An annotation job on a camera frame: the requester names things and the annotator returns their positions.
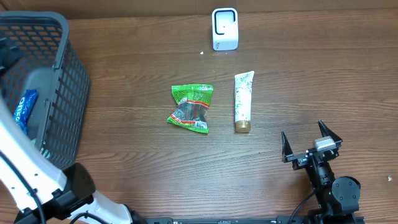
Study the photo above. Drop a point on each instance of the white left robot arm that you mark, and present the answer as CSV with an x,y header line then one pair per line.
x,y
43,191

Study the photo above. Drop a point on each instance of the white barcode scanner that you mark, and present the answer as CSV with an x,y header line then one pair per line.
x,y
225,31

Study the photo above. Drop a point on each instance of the mint green wipes pack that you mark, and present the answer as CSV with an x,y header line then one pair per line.
x,y
44,152

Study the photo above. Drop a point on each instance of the green snack bag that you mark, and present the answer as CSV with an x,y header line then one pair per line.
x,y
193,102

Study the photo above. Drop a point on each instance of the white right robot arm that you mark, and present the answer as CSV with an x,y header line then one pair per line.
x,y
332,200

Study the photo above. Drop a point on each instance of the white bamboo print tube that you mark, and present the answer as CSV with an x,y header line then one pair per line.
x,y
242,101

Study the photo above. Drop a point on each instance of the dark grey plastic basket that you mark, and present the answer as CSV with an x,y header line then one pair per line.
x,y
43,59

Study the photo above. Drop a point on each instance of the blue Oreo cookie pack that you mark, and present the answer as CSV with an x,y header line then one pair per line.
x,y
24,109

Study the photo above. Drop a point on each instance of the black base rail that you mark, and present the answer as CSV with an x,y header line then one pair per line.
x,y
248,221

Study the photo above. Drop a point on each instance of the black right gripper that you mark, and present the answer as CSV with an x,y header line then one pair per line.
x,y
299,159

